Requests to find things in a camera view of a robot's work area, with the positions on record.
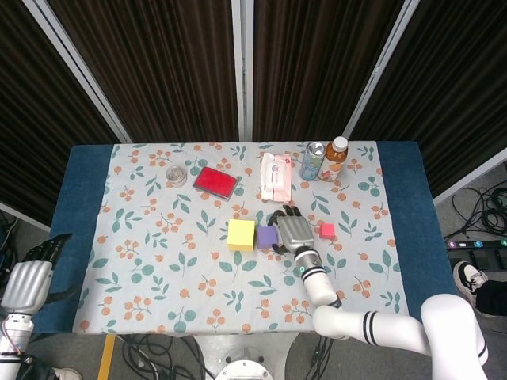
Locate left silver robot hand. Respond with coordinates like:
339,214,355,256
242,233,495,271
2,232,80,316

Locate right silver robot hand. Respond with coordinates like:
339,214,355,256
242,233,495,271
265,203,318,257

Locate purple block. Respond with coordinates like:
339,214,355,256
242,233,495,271
256,225,280,249

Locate yellow block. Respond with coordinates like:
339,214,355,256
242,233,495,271
227,218,257,253

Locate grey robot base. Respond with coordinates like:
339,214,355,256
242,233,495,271
193,334,302,380

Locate pink wet wipes pack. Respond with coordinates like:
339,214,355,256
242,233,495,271
259,151,296,203

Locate blue drink can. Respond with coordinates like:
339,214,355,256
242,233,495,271
299,141,326,181

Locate orange tea bottle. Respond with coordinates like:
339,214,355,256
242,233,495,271
321,135,349,183

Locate red ink pad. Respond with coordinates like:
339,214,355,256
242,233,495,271
193,165,239,203

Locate blue felt table cover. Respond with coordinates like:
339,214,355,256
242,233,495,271
29,141,464,336

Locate yellow floor tape strip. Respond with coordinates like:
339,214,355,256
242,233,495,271
97,334,116,380

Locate floral fruit print tablecloth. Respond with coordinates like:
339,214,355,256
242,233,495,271
72,141,410,337

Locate small clear glass bowl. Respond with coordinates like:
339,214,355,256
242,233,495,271
165,165,188,187

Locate dark ribbed partition panel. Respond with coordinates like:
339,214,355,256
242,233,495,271
342,0,507,207
242,0,413,142
0,0,132,233
35,0,243,143

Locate black and white sneaker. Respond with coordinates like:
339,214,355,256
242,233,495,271
452,260,489,306

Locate black power strip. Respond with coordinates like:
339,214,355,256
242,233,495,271
445,237,507,251

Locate black trouser leg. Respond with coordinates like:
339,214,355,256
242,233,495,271
475,279,507,317

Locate black cables under table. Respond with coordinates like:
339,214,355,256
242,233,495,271
116,334,217,380

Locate black floor cable tangle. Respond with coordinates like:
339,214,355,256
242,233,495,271
447,184,507,238

